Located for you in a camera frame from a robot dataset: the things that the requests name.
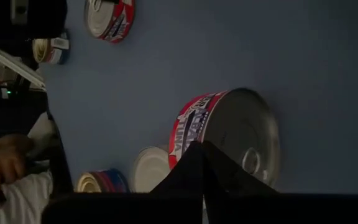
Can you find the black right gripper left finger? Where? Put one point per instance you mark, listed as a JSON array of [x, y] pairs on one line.
[[185, 177]]

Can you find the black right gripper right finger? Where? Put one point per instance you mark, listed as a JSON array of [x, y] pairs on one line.
[[225, 177]]

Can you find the red tuna can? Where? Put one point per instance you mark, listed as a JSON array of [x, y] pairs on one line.
[[238, 124], [113, 21]]

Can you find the blue label silver-top can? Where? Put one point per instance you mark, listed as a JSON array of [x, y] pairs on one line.
[[149, 171]]

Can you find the blue label gold-top can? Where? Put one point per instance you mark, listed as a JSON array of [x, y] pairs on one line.
[[104, 182], [53, 51]]

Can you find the person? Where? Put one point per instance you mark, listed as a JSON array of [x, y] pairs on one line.
[[26, 199]]

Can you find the person's hand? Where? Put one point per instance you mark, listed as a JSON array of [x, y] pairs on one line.
[[2, 161]]

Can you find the white metal bracket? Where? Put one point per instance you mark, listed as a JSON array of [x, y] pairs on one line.
[[14, 67]]

